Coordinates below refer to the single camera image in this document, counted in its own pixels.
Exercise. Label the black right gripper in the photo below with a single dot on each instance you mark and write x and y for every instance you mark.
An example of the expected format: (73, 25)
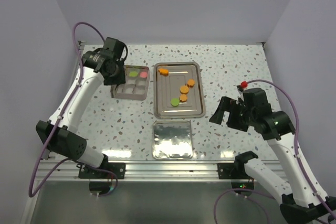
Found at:
(226, 105)

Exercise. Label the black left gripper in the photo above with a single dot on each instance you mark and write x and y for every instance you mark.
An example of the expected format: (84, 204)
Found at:
(121, 78)

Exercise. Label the pink round cookie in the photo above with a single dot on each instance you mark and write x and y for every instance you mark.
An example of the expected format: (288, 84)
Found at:
(143, 74)

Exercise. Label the orange flower cookie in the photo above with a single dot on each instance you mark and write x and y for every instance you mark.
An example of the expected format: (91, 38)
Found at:
(191, 83)

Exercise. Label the steel slotted tongs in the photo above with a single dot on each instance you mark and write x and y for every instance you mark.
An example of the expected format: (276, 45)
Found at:
(114, 89)

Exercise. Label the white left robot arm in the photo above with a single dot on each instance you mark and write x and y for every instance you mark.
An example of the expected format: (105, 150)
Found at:
(59, 133)

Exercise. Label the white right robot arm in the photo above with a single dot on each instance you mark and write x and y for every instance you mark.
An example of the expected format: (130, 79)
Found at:
(300, 197)

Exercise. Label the beige compartment cookie box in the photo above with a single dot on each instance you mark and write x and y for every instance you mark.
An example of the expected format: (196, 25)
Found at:
(135, 88)

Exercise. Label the orange fish cookie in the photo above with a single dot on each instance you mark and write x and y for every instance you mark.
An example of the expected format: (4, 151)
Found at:
(163, 71)

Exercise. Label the large steel baking tray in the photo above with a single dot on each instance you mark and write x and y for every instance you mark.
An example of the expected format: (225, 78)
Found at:
(178, 91)

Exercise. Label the small square steel lid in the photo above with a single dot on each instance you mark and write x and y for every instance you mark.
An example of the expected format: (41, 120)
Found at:
(172, 139)

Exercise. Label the red cable connector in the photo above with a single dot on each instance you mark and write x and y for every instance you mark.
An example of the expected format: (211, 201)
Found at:
(243, 85)

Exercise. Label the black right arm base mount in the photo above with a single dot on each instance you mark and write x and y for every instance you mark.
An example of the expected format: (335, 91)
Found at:
(228, 171)

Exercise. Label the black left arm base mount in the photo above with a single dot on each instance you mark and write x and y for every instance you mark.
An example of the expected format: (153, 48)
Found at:
(107, 171)

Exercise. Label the aluminium frame rail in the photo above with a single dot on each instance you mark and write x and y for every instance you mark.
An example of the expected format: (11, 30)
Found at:
(150, 171)

